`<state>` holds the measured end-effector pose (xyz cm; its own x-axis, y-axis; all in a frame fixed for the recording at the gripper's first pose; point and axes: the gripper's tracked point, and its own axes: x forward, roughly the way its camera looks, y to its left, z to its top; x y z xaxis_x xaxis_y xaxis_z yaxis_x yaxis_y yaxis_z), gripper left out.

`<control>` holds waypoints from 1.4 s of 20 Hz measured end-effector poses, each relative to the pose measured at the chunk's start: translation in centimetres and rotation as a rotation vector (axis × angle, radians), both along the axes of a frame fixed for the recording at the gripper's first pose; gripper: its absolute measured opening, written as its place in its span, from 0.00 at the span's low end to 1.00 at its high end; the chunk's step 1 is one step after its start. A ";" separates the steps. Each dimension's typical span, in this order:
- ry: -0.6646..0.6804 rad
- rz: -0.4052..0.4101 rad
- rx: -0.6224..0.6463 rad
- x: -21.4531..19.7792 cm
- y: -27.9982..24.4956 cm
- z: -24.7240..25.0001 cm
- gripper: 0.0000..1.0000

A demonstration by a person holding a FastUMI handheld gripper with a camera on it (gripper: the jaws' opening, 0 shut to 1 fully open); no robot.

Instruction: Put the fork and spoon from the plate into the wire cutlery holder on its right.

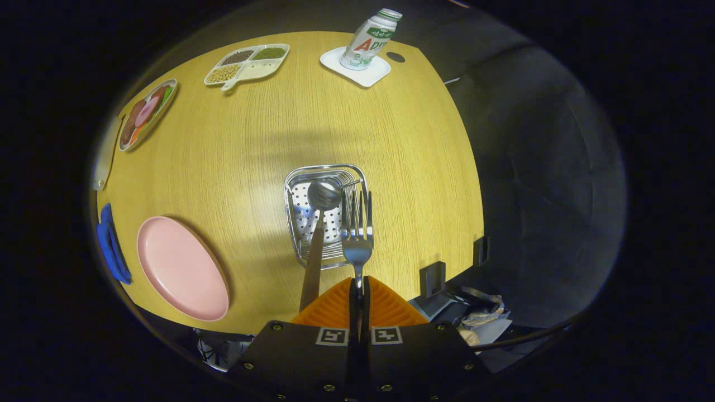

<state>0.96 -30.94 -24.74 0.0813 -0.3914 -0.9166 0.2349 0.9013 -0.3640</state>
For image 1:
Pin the white toaster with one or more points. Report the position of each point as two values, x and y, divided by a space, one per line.
106 162

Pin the white drink bottle green cap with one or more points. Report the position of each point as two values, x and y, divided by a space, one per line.
366 44

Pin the green lettuce leaf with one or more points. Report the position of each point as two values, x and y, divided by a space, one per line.
166 96

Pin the grey food plate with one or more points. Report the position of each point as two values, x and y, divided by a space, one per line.
170 100

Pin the pile of yellow soybeans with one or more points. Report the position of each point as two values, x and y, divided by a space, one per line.
223 73

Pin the pink ham slice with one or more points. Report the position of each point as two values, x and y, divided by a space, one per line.
147 111

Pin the blue cloth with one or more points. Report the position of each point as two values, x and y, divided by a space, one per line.
111 251

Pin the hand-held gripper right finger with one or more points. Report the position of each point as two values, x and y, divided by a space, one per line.
419 352

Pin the red tomato slice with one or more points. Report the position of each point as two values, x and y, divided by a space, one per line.
137 135

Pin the metal spoon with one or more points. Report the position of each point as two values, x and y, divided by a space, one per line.
324 194

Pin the black table clamp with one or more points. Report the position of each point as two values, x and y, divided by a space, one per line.
481 251
433 279

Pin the white square coaster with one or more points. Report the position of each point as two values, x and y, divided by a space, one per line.
368 78

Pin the crumpled plastic bag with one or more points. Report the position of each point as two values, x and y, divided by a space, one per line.
486 315

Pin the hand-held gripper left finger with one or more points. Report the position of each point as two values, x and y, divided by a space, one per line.
301 352

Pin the small brown meat piece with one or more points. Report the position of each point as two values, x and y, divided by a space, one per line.
157 93

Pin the cream divided snack dish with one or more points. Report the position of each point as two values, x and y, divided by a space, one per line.
260 70

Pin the metal fork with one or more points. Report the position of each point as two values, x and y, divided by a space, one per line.
357 251

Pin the pink round plate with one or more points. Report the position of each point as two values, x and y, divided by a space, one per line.
184 273

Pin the large brown meat piece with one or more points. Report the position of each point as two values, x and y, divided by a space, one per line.
132 124

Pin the white patterned object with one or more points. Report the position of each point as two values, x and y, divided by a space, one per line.
220 352

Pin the pile of green beans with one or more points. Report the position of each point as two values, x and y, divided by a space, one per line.
269 53

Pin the pile of dark brown beans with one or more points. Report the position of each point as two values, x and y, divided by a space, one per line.
237 57

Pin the black round table grommet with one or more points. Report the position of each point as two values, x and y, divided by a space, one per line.
395 56

